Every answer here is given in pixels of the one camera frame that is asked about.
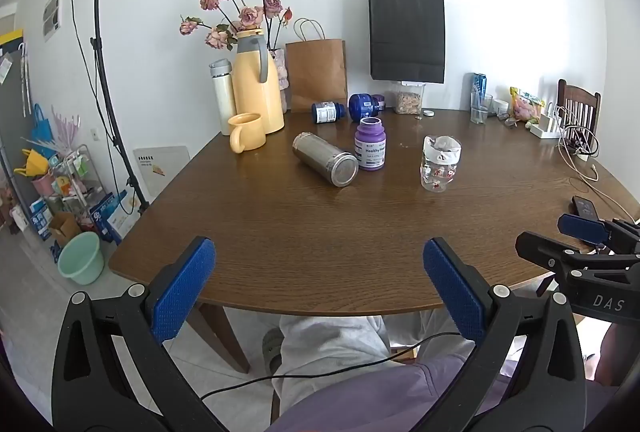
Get clear drinking glass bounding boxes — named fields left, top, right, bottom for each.
left=470, top=91, right=494, bottom=125

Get pink patterned vase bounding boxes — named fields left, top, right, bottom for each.
left=271, top=49, right=291, bottom=114

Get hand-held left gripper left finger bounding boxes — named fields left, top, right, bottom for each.
left=51, top=236, right=232, bottom=432

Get blue and white box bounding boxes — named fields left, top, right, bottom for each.
left=90, top=189, right=137, bottom=245

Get purple supplement bottle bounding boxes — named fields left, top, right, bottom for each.
left=354, top=117, right=388, bottom=171

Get green plastic bucket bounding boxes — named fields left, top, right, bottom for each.
left=57, top=231, right=105, bottom=286

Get grey slipper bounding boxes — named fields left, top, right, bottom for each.
left=262, top=327, right=286, bottom=375

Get stainless steel cup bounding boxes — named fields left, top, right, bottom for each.
left=292, top=132, right=360, bottom=187

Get white power strip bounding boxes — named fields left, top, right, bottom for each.
left=530, top=102, right=564, bottom=140

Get black paper bag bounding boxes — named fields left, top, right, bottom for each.
left=368, top=0, right=446, bottom=84

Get dried pink roses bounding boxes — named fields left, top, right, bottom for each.
left=180, top=0, right=293, bottom=53

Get metal storage rack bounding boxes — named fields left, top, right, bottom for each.
left=45, top=145, right=107, bottom=233

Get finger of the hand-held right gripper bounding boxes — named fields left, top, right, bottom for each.
left=557, top=213, right=640, bottom=254
left=515, top=232, right=640, bottom=282

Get clear glass jar white lid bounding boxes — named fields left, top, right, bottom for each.
left=420, top=135, right=462, bottom=194

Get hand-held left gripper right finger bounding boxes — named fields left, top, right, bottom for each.
left=422, top=237, right=589, bottom=432

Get yellow thermos jug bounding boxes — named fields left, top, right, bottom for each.
left=231, top=28, right=286, bottom=135

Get blue tote bag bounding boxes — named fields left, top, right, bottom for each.
left=31, top=103, right=57, bottom=144

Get yellow mug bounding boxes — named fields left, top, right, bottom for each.
left=228, top=113, right=267, bottom=154

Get brown paper bag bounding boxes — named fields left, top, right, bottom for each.
left=285, top=18, right=348, bottom=114

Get person's right forearm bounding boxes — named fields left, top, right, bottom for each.
left=597, top=319, right=640, bottom=386

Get white cable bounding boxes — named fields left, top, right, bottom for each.
left=556, top=125, right=632, bottom=209

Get blue bottle purple cap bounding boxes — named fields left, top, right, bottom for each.
left=348, top=93, right=385, bottom=122

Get yellow snack packet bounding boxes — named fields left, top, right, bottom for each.
left=509, top=86, right=546, bottom=124

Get person's purple shirt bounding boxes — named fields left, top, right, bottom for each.
left=267, top=354, right=621, bottom=432

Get clear cereal container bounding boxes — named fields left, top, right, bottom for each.
left=392, top=82, right=426, bottom=115

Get blue bottle white label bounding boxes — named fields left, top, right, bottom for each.
left=311, top=101, right=346, bottom=124

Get black cable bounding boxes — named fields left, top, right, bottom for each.
left=200, top=332, right=463, bottom=404

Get wooden chair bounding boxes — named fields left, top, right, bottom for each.
left=556, top=79, right=602, bottom=144

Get white board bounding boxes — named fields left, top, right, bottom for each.
left=132, top=145, right=191, bottom=201

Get wooden table leg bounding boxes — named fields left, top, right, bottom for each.
left=187, top=302, right=251, bottom=374

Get white thermos bottle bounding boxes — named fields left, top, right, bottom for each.
left=209, top=58, right=237, bottom=136

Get cardboard box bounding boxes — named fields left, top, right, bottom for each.
left=47, top=212, right=83, bottom=246

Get person's grey trousers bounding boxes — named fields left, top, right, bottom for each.
left=270, top=309, right=477, bottom=413

